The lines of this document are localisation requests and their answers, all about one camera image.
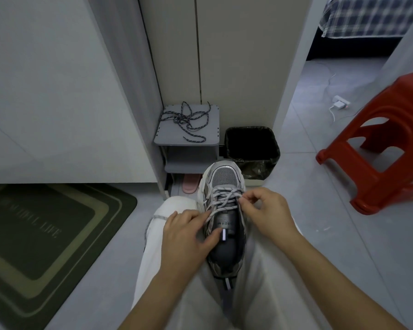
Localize person's left hand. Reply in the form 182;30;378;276
161;210;228;277

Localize person's right hand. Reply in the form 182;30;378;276
239;187;299;242

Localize light grey shoelace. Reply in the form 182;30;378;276
206;186;246;222

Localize grey mesh sneaker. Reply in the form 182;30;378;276
197;161;249;293

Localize person's left forearm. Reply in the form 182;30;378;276
116;268;208;330

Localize person's right forearm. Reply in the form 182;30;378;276
273;232;412;330

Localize pink slipper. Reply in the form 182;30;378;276
181;174;201;194

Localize black lined trash bin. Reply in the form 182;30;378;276
224;126;281;181

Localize white trousers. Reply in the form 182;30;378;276
132;196;334;330

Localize grey small shoe shelf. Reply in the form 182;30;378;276
154;104;221;176

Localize dark speckled shoelace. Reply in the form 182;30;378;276
160;101;212;143

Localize red plastic stool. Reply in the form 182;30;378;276
315;71;413;216

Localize white wardrobe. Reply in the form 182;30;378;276
138;0;314;132

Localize green striped door mat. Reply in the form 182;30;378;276
0;184;138;330

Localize bed with plaid sheet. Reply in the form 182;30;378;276
306;0;413;61

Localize white charging cable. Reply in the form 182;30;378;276
317;63;357;125

